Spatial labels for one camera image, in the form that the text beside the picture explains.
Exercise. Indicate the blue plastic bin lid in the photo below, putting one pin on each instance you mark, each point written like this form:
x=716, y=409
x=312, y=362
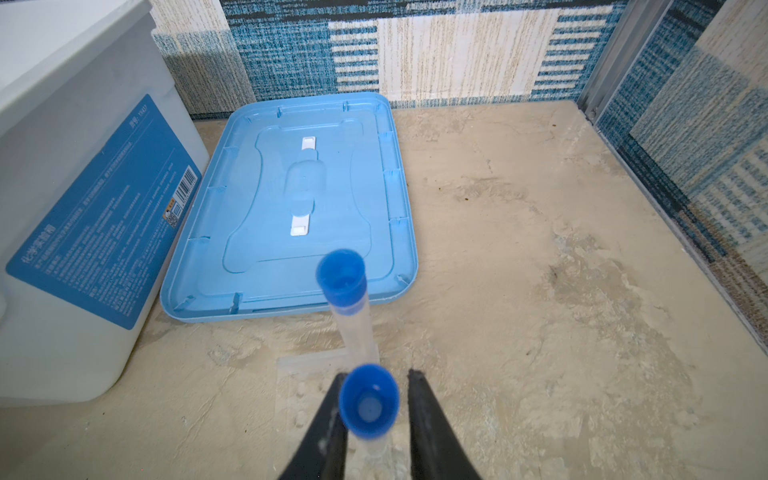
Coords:
x=289, y=182

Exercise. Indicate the clear plastic tube rack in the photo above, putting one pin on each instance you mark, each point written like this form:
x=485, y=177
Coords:
x=302, y=382

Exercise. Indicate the white plastic storage bin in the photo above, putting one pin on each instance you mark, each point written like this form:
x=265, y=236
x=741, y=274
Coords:
x=100, y=163

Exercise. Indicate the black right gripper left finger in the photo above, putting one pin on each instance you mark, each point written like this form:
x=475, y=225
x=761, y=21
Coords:
x=322, y=452

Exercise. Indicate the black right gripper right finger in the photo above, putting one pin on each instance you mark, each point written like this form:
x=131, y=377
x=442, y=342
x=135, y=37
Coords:
x=435, y=450

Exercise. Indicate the blue capped test tube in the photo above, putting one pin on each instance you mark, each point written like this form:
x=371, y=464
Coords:
x=369, y=404
x=342, y=278

